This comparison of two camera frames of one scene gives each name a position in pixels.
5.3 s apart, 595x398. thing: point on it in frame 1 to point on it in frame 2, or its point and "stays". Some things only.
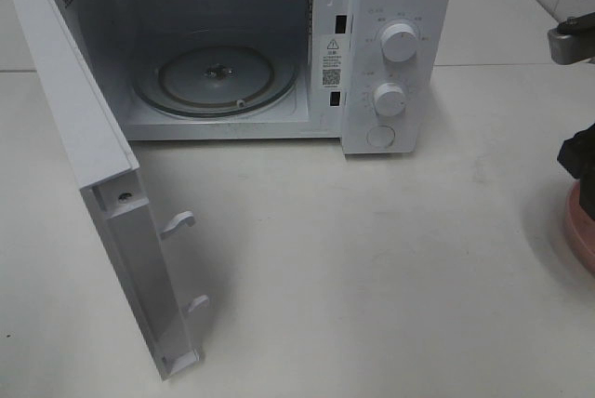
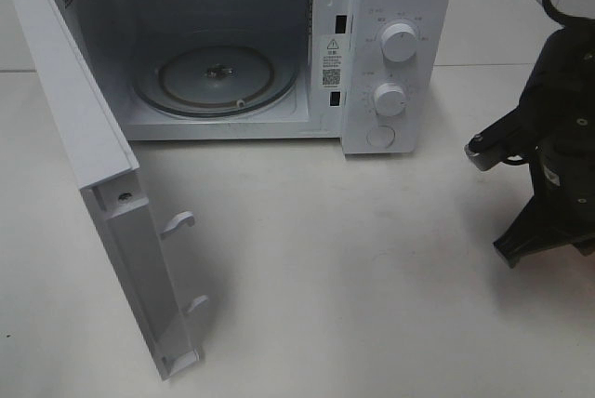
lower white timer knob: [389, 99] stays
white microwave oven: [109, 178] stays
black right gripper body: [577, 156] to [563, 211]
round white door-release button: [380, 136] stays
